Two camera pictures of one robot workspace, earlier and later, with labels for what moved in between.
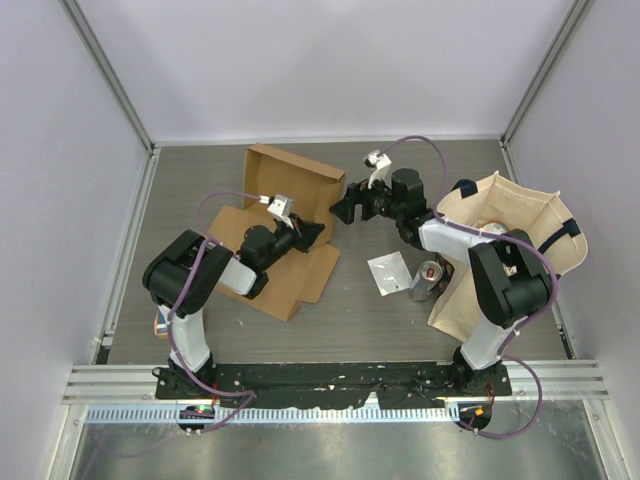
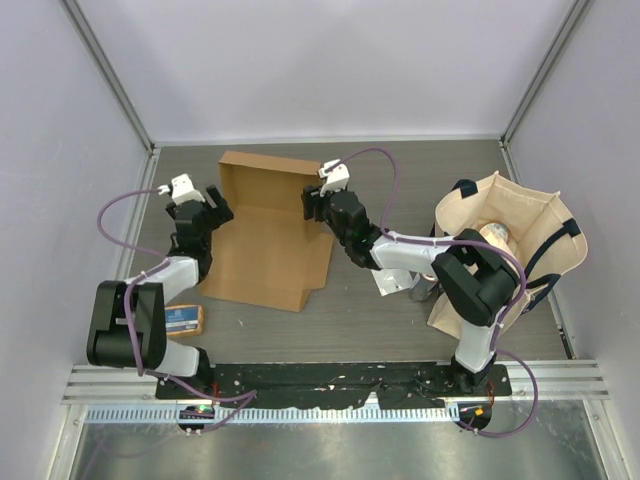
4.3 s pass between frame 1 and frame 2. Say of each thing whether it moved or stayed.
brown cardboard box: moved
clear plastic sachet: stayed
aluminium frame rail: stayed
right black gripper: moved
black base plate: stayed
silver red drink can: stayed
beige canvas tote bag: stayed
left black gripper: moved
